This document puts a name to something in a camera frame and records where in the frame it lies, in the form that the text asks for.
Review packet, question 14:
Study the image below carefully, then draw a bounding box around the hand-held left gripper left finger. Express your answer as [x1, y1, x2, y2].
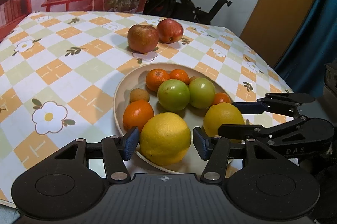
[53, 126, 139, 184]

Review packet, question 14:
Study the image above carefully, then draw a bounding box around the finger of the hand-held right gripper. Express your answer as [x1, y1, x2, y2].
[232, 93, 316, 117]
[218, 116, 308, 146]

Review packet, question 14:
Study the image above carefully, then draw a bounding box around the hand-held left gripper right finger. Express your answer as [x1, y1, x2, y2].
[193, 127, 283, 184]

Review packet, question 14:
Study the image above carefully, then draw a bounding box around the yellow lemon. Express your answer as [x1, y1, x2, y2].
[203, 102, 245, 138]
[139, 112, 192, 166]

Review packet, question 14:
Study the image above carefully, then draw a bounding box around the large orange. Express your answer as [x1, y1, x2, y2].
[123, 100, 154, 132]

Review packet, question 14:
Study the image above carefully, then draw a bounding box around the small mandarin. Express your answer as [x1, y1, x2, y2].
[212, 93, 231, 106]
[168, 69, 190, 85]
[146, 69, 171, 92]

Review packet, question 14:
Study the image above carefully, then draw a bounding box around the beige round plate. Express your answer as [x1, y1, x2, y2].
[113, 63, 233, 174]

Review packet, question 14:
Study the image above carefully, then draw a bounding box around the small tan kiwi fruit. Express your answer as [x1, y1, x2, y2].
[130, 89, 150, 103]

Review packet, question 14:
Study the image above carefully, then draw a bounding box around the grey box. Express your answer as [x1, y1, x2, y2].
[322, 63, 337, 106]

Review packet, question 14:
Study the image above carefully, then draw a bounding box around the checked floral tablecloth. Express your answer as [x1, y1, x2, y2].
[0, 11, 297, 207]

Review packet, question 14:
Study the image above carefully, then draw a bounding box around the dark blue curtain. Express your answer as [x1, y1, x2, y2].
[274, 0, 337, 98]

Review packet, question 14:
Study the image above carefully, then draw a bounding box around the brownish red apple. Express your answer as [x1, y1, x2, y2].
[128, 25, 159, 53]

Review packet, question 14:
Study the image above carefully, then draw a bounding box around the orange-brown door panel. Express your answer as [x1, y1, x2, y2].
[239, 0, 331, 65]

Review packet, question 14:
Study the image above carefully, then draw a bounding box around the bright red apple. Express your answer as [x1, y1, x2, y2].
[156, 18, 184, 44]

